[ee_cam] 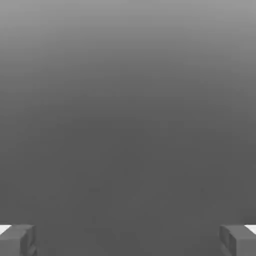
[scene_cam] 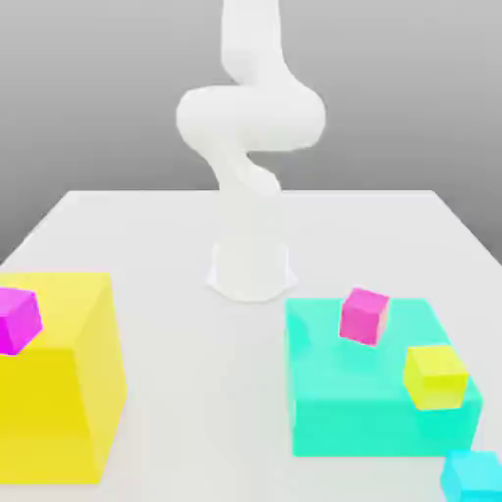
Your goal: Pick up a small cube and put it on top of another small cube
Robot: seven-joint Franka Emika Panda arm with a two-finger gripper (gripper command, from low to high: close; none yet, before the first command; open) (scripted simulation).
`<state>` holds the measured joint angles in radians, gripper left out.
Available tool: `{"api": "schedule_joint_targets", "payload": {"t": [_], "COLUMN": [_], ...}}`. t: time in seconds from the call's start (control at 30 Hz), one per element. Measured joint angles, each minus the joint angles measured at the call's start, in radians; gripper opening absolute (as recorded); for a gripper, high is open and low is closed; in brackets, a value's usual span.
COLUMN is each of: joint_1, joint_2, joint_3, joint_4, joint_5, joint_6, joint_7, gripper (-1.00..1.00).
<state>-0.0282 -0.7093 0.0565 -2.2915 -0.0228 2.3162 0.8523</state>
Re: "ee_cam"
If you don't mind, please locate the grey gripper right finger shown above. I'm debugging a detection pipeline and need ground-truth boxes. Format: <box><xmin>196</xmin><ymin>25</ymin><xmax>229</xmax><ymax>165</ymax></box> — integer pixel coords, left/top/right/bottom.
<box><xmin>218</xmin><ymin>224</ymin><xmax>256</xmax><ymax>256</ymax></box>

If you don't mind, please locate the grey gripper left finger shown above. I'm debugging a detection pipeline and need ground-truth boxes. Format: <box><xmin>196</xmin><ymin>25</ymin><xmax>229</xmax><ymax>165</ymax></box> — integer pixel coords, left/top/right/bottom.
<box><xmin>0</xmin><ymin>224</ymin><xmax>38</xmax><ymax>256</ymax></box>

